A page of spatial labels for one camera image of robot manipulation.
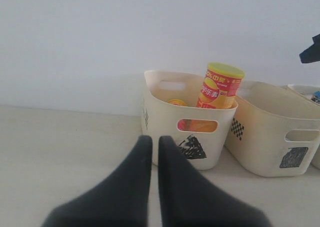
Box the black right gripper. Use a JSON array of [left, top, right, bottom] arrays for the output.
[[299, 34, 320, 64]]

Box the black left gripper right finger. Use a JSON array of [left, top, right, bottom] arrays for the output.
[[158, 136, 272, 227]]

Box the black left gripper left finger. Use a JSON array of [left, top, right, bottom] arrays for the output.
[[42, 135, 153, 227]]

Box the blue instant noodle bag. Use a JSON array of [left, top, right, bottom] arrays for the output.
[[310, 91, 320, 105]]

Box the yellow chips can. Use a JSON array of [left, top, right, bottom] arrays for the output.
[[196, 62, 245, 109]]

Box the right cream bin circle mark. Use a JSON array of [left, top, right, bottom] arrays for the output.
[[286, 84, 320, 169]]

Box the middle cream bin square mark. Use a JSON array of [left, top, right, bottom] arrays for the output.
[[224, 80, 320, 177]]

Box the left cream bin triangle mark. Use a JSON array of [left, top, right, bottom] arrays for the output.
[[141, 70, 239, 170]]

